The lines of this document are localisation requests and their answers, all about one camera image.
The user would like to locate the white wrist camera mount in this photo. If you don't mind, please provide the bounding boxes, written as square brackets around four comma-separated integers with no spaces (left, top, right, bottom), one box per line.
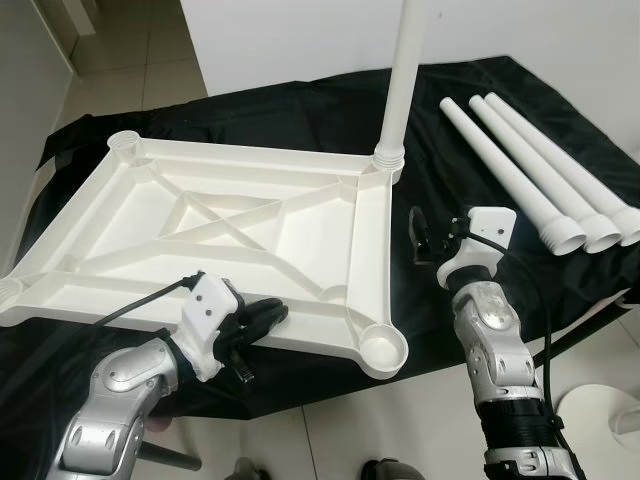
[180,275,244,383]
[437,207,516,286]

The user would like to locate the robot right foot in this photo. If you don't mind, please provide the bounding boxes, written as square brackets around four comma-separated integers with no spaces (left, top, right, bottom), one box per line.
[360,457,409,480]

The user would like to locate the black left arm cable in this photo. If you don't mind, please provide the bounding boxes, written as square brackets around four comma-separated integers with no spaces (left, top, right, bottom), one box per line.
[93,270,208,328]

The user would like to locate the white round stand base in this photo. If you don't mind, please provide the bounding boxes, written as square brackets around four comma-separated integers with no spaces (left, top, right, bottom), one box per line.
[555,385,640,471]

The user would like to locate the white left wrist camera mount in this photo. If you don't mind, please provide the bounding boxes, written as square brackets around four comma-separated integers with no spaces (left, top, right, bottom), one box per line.
[180,275,244,383]

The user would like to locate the pink table edge piece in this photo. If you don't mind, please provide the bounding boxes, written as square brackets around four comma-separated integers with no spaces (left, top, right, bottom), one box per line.
[575,300,626,326]

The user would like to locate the black metal table leg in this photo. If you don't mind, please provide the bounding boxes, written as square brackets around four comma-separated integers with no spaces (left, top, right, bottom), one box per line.
[135,440,203,473]
[527,315,621,371]

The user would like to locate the black cloth table cover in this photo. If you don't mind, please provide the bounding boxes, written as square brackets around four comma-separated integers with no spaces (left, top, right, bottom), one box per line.
[0,55,640,421]

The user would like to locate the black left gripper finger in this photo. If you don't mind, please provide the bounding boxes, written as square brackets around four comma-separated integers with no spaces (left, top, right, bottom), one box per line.
[238,297,291,323]
[228,320,273,349]

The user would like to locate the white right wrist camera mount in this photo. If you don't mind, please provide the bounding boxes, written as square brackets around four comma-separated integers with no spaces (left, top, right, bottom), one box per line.
[437,207,516,286]

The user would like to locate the white plastic table top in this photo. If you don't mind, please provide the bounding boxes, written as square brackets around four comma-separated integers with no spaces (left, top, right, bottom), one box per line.
[0,130,411,381]

